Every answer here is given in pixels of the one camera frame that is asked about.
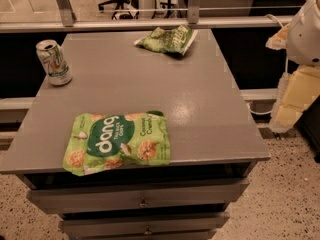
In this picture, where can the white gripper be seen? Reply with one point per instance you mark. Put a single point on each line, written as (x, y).
(305, 37)

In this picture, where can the green jalapeno chip bag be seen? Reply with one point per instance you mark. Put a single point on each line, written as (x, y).
(177, 40)

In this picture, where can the green dang rice chips bag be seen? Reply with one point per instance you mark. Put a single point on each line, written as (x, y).
(104, 142)

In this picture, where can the grey drawer cabinet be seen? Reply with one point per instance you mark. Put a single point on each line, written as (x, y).
(211, 132)

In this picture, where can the lower grey drawer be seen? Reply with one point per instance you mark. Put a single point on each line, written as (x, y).
(144, 225)

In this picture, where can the grey drawer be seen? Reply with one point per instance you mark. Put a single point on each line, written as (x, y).
(144, 225)
(126, 197)

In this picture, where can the top grey drawer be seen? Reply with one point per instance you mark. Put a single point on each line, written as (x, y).
(126, 197)

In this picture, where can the grey metal railing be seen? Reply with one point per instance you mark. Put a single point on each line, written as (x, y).
(36, 16)

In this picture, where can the white green soda can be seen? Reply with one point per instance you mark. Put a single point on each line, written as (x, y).
(52, 59)

